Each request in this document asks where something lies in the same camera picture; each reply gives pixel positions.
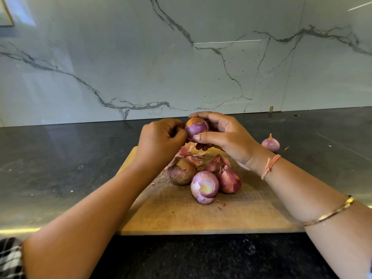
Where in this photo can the person's left forearm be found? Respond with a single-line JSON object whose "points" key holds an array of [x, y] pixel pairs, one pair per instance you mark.
{"points": [[84, 229]]}

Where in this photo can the person's left hand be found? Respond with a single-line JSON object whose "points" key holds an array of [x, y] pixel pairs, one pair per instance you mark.
{"points": [[158, 143]]}

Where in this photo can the pile of onion peels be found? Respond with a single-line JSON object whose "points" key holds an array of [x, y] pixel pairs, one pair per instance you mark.
{"points": [[200, 155]]}

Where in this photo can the person's right hand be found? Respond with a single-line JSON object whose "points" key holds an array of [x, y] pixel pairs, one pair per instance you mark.
{"points": [[232, 139]]}

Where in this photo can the black white plaid sleeve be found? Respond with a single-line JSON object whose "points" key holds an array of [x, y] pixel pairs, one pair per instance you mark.
{"points": [[10, 259]]}

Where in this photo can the gold bangle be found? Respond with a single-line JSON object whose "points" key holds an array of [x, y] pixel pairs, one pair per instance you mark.
{"points": [[328, 213]]}

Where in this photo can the person's right forearm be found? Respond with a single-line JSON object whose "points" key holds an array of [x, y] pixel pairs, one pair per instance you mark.
{"points": [[317, 215]]}

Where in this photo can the small red onion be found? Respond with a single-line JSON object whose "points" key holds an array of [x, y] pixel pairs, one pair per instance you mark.
{"points": [[270, 143]]}

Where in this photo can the brownish red onion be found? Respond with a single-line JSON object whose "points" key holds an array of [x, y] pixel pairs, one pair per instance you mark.
{"points": [[182, 171]]}

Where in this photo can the wooden cutting board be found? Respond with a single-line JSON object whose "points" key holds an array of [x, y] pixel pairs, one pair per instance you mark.
{"points": [[168, 215]]}

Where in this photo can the red onion with pale patch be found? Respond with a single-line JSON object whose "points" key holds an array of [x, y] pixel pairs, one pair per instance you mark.
{"points": [[204, 187]]}

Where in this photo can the white wall switch plate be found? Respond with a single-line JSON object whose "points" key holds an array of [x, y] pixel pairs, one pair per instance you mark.
{"points": [[4, 11]]}

